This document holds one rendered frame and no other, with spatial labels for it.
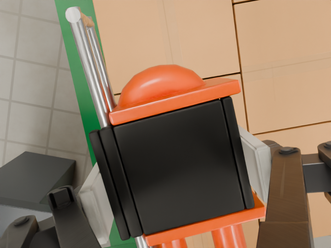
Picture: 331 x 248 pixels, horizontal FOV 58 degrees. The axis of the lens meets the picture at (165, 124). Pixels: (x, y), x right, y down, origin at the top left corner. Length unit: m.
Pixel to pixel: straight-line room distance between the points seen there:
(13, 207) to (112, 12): 0.59
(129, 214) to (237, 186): 0.06
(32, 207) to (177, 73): 0.72
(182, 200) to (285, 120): 0.85
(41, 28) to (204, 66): 0.88
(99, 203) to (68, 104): 1.37
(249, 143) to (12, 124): 1.52
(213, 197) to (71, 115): 1.37
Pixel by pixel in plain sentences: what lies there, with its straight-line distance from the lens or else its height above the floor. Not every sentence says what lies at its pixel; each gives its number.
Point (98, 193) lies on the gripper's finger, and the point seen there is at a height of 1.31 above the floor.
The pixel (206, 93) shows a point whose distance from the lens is 0.16.
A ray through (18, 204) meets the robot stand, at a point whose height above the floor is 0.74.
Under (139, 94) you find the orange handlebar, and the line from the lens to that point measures 0.18.
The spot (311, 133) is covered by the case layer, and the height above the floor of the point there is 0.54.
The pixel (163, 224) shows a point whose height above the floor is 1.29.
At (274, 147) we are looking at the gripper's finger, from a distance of 0.17.
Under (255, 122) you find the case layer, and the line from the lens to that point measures 0.98.
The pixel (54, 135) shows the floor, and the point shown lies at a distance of 1.57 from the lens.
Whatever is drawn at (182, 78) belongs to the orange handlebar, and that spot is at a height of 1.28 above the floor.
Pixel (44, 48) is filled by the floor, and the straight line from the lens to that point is 1.54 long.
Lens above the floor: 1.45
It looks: 79 degrees down
